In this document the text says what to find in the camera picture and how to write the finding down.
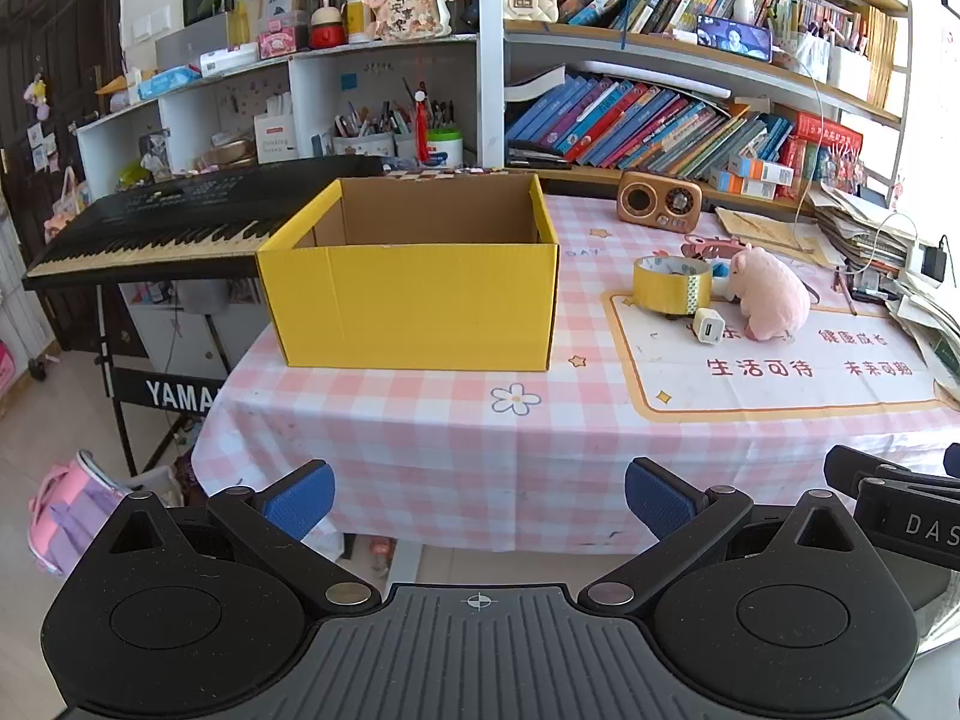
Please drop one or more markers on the brown pencil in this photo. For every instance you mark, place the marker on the brown pencil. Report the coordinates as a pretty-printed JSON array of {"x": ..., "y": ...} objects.
[{"x": 844, "y": 292}]

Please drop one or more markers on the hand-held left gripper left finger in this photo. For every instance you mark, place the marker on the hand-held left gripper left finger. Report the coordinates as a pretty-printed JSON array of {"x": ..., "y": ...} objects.
[{"x": 300, "y": 502}]

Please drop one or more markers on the row of leaning blue books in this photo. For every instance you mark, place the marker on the row of leaning blue books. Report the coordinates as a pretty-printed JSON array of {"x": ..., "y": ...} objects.
[{"x": 637, "y": 127}]

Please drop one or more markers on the white wooden bookshelf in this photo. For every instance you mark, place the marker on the white wooden bookshelf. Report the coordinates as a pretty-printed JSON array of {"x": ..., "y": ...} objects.
[{"x": 491, "y": 52}]

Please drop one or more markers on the thick red dictionary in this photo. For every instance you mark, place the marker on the thick red dictionary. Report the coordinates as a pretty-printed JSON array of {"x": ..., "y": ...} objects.
[{"x": 825, "y": 139}]

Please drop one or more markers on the pink checkered cloth desktop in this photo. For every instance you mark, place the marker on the pink checkered cloth desktop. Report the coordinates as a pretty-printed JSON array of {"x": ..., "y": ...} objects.
[{"x": 420, "y": 427}]

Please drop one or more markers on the brown paper envelopes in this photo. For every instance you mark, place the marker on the brown paper envelopes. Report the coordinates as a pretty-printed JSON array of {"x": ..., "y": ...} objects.
[{"x": 765, "y": 232}]

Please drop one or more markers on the pink tin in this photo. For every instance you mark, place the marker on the pink tin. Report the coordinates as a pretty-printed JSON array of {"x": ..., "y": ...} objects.
[{"x": 276, "y": 41}]

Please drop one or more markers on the white cubby shelf unit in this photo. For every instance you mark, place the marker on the white cubby shelf unit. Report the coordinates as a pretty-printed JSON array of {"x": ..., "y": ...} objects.
[{"x": 315, "y": 82}]

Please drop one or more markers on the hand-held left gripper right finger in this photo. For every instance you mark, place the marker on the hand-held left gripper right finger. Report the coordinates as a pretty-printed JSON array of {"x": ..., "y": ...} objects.
[{"x": 660, "y": 502}]

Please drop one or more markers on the blue tissue pack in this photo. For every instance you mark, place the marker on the blue tissue pack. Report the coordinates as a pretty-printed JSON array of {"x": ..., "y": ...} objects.
[{"x": 169, "y": 82}]

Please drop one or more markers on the white flat box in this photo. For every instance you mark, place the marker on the white flat box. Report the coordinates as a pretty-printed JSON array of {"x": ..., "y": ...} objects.
[{"x": 229, "y": 60}]

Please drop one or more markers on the stack of papers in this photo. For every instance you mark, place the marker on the stack of papers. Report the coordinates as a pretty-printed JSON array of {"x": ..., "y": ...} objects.
[{"x": 862, "y": 229}]

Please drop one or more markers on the white jar with green lid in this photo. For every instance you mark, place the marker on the white jar with green lid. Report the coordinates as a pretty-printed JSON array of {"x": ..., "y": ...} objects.
[{"x": 444, "y": 154}]

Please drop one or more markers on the wooden retro radio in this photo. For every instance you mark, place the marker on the wooden retro radio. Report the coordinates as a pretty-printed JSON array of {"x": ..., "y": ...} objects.
[{"x": 637, "y": 202}]

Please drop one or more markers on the yellow tape roll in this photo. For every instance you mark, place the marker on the yellow tape roll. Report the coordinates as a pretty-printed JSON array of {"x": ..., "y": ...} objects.
[{"x": 660, "y": 292}]

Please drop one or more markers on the yellow cardboard box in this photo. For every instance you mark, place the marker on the yellow cardboard box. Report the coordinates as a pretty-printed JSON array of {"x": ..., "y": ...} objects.
[{"x": 412, "y": 307}]

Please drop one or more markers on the white charger plug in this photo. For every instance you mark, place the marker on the white charger plug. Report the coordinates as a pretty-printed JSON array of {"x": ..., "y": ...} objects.
[{"x": 707, "y": 328}]

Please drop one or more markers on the wooden chessboard box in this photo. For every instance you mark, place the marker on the wooden chessboard box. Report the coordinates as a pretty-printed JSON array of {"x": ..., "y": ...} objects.
[{"x": 450, "y": 172}]

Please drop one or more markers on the white pen holder with pens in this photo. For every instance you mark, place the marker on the white pen holder with pens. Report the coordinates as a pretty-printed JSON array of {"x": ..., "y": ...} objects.
[{"x": 364, "y": 144}]

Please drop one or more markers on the white wall switch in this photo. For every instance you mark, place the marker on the white wall switch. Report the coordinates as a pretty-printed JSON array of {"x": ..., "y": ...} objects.
[{"x": 152, "y": 24}]

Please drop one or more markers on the blue fluffy pompom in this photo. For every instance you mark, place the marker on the blue fluffy pompom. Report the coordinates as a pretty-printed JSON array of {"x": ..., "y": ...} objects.
[{"x": 721, "y": 268}]

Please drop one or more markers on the white stationery containers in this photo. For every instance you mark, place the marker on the white stationery containers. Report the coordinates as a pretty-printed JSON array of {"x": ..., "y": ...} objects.
[{"x": 847, "y": 71}]

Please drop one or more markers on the white red printed box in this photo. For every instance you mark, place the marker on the white red printed box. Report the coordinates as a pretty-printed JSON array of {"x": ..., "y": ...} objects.
[{"x": 276, "y": 139}]

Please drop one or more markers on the smartphone with lit screen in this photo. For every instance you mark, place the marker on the smartphone with lit screen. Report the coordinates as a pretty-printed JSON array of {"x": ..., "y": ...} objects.
[{"x": 731, "y": 37}]

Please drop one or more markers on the black electronic keyboard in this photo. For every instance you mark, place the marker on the black electronic keyboard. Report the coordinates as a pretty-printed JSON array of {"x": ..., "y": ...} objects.
[{"x": 150, "y": 229}]

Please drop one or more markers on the red doll figure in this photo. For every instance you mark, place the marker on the red doll figure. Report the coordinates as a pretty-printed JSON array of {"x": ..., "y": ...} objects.
[{"x": 328, "y": 34}]

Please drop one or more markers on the pink plush door charm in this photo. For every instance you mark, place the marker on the pink plush door charm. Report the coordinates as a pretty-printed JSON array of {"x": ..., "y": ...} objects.
[{"x": 35, "y": 94}]

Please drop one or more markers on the black power adapter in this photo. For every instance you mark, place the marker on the black power adapter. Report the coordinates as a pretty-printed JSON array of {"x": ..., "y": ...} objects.
[{"x": 934, "y": 262}]

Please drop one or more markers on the black keyboard stand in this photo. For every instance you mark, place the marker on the black keyboard stand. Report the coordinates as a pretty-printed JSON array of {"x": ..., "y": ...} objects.
[{"x": 172, "y": 394}]

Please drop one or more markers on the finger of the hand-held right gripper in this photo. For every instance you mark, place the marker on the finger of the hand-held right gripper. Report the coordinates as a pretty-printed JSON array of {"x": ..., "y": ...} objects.
[
  {"x": 847, "y": 465},
  {"x": 954, "y": 459}
]

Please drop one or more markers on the grey metal box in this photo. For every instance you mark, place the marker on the grey metal box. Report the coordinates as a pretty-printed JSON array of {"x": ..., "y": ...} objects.
[{"x": 187, "y": 41}]

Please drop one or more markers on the dark wooden door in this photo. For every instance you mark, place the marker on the dark wooden door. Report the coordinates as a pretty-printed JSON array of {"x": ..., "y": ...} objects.
[{"x": 67, "y": 37}]

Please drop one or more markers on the pink backpack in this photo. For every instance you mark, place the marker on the pink backpack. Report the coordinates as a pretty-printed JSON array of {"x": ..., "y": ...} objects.
[{"x": 67, "y": 517}]

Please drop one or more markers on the red tassel pen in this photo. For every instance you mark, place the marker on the red tassel pen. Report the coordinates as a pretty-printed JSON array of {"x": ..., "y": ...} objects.
[{"x": 422, "y": 127}]

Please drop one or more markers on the orange white medicine boxes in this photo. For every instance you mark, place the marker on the orange white medicine boxes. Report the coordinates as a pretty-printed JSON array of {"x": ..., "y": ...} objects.
[{"x": 750, "y": 180}]

